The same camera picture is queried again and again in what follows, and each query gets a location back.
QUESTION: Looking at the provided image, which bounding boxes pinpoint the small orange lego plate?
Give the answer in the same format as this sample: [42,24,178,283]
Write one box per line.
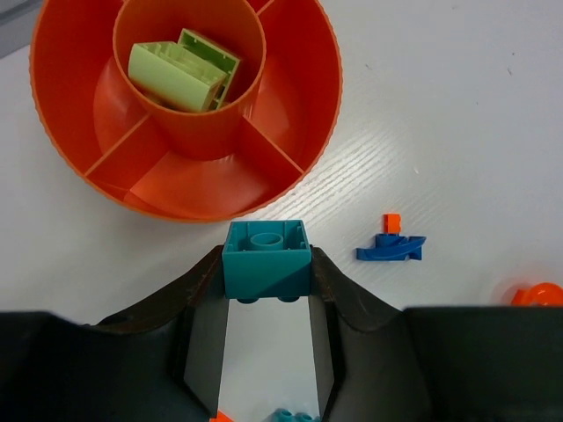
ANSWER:
[209,411,233,422]

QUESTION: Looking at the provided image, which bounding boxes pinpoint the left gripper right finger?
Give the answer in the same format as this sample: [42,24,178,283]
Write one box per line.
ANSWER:
[308,248,562,421]

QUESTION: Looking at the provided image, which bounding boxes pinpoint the short teal lego brick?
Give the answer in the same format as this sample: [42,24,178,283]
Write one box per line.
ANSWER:
[222,220,312,303]

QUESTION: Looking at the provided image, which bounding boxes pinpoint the orange round cone piece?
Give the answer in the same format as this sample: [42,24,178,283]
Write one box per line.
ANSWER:
[510,282,563,306]

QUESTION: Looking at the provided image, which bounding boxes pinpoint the green lego brick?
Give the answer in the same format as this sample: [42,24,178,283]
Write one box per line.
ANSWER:
[178,28,241,110]

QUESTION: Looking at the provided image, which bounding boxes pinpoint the long teal lego brick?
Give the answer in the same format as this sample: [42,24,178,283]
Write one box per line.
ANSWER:
[269,408,321,422]

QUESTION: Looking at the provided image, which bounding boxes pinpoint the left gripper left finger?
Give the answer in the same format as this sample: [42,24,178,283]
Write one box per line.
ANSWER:
[1,248,227,421]

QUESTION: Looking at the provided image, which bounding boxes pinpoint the blue curved lego piece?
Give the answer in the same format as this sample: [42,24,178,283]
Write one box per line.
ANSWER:
[356,233,427,262]

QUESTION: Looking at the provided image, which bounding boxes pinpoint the green lego brick upside-down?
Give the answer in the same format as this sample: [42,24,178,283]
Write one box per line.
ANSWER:
[128,41,227,113]

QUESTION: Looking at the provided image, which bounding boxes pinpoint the orange divided round container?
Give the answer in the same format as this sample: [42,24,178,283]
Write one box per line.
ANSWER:
[30,1,343,222]

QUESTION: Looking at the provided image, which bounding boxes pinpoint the tiny orange lego piece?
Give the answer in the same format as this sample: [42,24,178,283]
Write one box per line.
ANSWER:
[383,213,401,235]

